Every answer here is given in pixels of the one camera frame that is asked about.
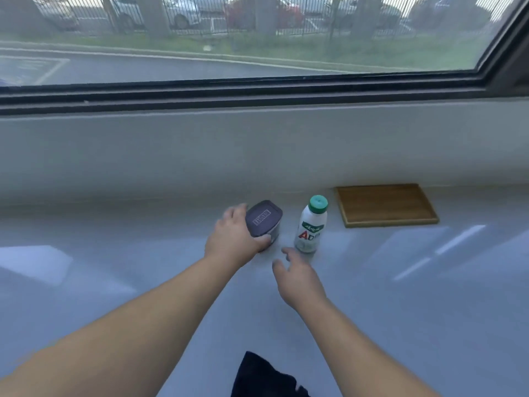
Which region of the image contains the person's right hand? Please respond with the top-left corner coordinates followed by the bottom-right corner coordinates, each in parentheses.
top-left (272, 246), bottom-right (330, 313)

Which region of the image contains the person's left hand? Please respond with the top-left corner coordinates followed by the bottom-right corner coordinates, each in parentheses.
top-left (204, 203), bottom-right (273, 269)

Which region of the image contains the dark purple lidded container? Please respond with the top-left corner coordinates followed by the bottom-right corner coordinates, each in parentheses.
top-left (245, 200), bottom-right (284, 253)

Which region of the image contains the white bottle green cap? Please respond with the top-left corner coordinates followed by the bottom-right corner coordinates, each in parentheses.
top-left (294, 195), bottom-right (329, 254)

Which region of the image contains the dark blue cloth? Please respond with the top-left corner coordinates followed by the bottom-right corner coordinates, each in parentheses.
top-left (230, 351), bottom-right (311, 397)

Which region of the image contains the wooden tray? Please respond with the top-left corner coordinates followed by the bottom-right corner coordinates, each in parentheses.
top-left (333, 184), bottom-right (440, 229)

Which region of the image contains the person's left forearm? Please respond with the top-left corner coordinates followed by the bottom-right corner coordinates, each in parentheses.
top-left (0, 251), bottom-right (240, 397)

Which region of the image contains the person's right forearm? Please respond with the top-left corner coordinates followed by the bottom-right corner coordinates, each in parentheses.
top-left (295, 297), bottom-right (441, 397)

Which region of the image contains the dark window frame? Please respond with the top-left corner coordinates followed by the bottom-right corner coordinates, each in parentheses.
top-left (0, 0), bottom-right (529, 116)

